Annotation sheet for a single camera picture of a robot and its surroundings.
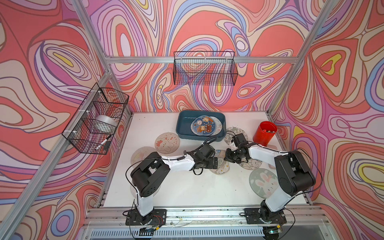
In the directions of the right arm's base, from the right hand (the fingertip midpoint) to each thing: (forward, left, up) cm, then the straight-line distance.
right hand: (225, 162), depth 93 cm
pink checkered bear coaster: (+15, +38, +1) cm, 41 cm away
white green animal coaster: (-2, -17, 0) cm, 17 cm away
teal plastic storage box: (+36, +26, +3) cm, 44 cm away
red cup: (+12, -25, +13) cm, 30 cm away
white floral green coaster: (+23, -7, 0) cm, 24 cm away
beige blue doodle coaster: (-3, +2, +1) cm, 3 cm away
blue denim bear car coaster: (+28, +12, +3) cm, 30 cm away
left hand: (-3, +7, +2) cm, 8 cm away
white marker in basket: (-2, +64, +27) cm, 70 cm away
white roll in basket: (+4, +61, +34) cm, 70 cm away
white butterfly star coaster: (+30, 0, +1) cm, 30 cm away
